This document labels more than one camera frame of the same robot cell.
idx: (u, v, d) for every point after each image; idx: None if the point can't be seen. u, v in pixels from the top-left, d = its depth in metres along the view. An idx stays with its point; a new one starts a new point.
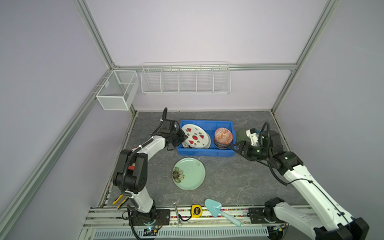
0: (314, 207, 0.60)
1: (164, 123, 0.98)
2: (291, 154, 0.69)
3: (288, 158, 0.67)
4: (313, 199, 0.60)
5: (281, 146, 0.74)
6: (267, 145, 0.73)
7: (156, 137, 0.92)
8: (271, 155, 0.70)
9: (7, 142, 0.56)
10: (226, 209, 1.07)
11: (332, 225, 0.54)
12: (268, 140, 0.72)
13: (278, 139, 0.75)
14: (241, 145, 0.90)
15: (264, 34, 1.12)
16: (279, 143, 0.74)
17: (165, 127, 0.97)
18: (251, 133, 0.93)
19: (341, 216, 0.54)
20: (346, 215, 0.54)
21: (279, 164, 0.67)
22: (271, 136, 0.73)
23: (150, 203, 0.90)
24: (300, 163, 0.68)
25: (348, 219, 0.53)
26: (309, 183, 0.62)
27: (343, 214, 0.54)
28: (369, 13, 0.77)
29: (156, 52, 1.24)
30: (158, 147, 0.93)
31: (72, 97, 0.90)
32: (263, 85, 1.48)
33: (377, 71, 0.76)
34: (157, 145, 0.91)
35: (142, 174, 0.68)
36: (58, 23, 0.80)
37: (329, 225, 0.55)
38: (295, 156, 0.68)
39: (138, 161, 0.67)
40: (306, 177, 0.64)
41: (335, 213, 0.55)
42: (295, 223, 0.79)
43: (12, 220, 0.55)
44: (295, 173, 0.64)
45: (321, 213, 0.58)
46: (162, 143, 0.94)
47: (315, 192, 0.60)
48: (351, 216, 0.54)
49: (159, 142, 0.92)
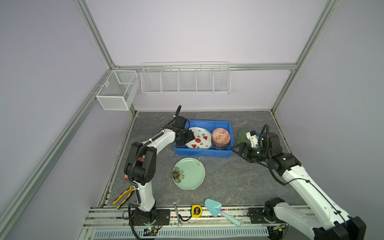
0: (311, 206, 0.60)
1: (176, 119, 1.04)
2: (289, 155, 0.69)
3: (286, 158, 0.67)
4: (310, 198, 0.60)
5: (280, 148, 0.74)
6: (266, 146, 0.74)
7: (166, 130, 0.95)
8: (270, 156, 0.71)
9: (7, 141, 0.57)
10: (226, 209, 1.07)
11: (329, 224, 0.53)
12: (267, 141, 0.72)
13: (277, 141, 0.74)
14: (241, 147, 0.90)
15: (263, 35, 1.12)
16: (278, 145, 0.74)
17: (177, 123, 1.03)
18: (251, 135, 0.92)
19: (337, 215, 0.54)
20: (342, 214, 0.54)
21: (277, 164, 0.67)
22: (271, 138, 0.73)
23: (152, 202, 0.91)
24: (298, 164, 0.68)
25: (344, 217, 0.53)
26: (306, 182, 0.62)
27: (340, 212, 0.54)
28: (368, 12, 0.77)
29: (155, 52, 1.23)
30: (168, 140, 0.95)
31: (72, 97, 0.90)
32: (264, 84, 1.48)
33: (376, 71, 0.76)
34: (167, 139, 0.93)
35: (151, 166, 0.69)
36: (58, 24, 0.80)
37: (326, 223, 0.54)
38: (293, 157, 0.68)
39: (149, 155, 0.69)
40: (303, 177, 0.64)
41: (332, 211, 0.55)
42: (295, 223, 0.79)
43: (12, 219, 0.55)
44: (294, 173, 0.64)
45: (318, 211, 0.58)
46: (172, 136, 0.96)
47: (312, 191, 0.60)
48: (347, 215, 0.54)
49: (169, 135, 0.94)
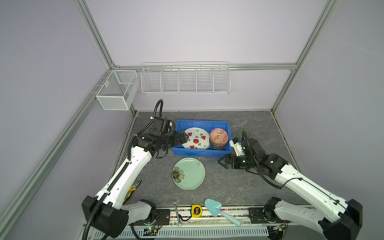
0: (312, 203, 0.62)
1: (154, 123, 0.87)
2: (275, 157, 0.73)
3: (273, 161, 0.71)
4: (309, 195, 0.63)
5: (263, 151, 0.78)
6: (250, 154, 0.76)
7: (136, 155, 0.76)
8: (258, 163, 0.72)
9: (8, 141, 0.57)
10: (226, 209, 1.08)
11: (334, 216, 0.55)
12: (249, 149, 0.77)
13: (257, 145, 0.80)
14: (227, 159, 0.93)
15: (264, 35, 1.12)
16: (261, 149, 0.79)
17: (156, 128, 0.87)
18: (234, 143, 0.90)
19: (338, 204, 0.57)
20: (341, 202, 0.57)
21: (267, 169, 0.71)
22: (251, 145, 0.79)
23: (148, 209, 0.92)
24: (286, 163, 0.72)
25: (344, 205, 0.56)
26: (300, 180, 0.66)
27: (338, 201, 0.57)
28: (368, 12, 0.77)
29: (155, 52, 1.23)
30: (138, 168, 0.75)
31: (72, 97, 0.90)
32: (264, 84, 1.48)
33: (375, 72, 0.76)
34: (136, 168, 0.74)
35: (113, 224, 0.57)
36: (57, 23, 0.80)
37: (331, 216, 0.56)
38: (279, 157, 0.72)
39: (105, 215, 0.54)
40: (295, 175, 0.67)
41: (332, 203, 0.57)
42: (298, 220, 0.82)
43: (12, 219, 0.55)
44: (286, 175, 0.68)
45: (319, 206, 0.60)
46: (144, 159, 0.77)
47: (308, 187, 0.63)
48: (345, 201, 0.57)
49: (139, 163, 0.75)
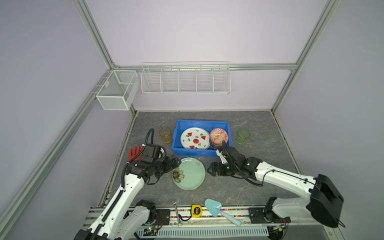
0: (291, 188, 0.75)
1: (146, 150, 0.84)
2: (251, 158, 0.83)
3: (250, 163, 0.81)
4: (283, 182, 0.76)
5: (240, 154, 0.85)
6: (231, 161, 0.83)
7: (130, 183, 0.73)
8: (239, 168, 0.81)
9: (7, 140, 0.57)
10: (226, 209, 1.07)
11: (307, 194, 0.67)
12: (229, 157, 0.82)
13: (236, 152, 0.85)
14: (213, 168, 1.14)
15: (263, 35, 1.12)
16: (239, 154, 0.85)
17: (148, 154, 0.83)
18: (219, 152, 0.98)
19: (307, 182, 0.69)
20: (309, 179, 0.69)
21: (247, 172, 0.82)
22: (230, 152, 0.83)
23: (146, 213, 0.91)
24: (260, 161, 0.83)
25: (312, 181, 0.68)
26: (273, 172, 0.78)
27: (306, 179, 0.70)
28: (368, 12, 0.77)
29: (155, 52, 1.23)
30: (132, 194, 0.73)
31: (72, 97, 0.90)
32: (264, 84, 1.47)
33: (375, 72, 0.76)
34: (130, 195, 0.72)
35: None
36: (57, 23, 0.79)
37: (306, 195, 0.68)
38: (253, 158, 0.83)
39: None
40: (268, 169, 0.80)
41: (302, 182, 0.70)
42: (291, 211, 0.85)
43: (12, 219, 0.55)
44: (261, 172, 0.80)
45: (296, 189, 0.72)
46: (138, 186, 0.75)
47: (280, 176, 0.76)
48: (312, 178, 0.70)
49: (133, 190, 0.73)
